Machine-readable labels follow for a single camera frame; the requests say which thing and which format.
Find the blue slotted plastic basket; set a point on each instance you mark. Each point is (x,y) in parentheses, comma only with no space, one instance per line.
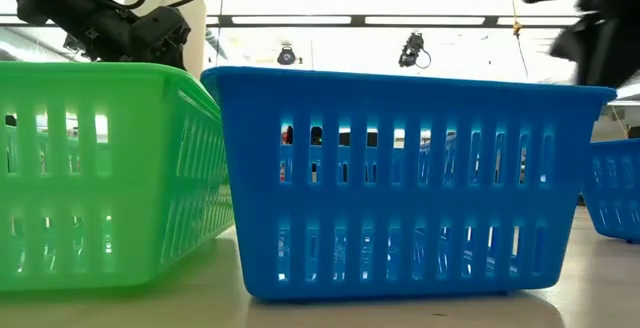
(625,200)
(255,193)

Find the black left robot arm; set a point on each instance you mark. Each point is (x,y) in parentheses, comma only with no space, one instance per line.
(95,23)

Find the round black ceiling fixture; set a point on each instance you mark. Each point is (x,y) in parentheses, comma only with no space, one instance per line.
(286,57)

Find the green slotted plastic basket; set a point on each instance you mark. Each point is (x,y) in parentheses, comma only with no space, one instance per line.
(130,178)

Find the black ceiling-mounted camera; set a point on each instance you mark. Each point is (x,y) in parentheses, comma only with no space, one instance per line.
(411,50)

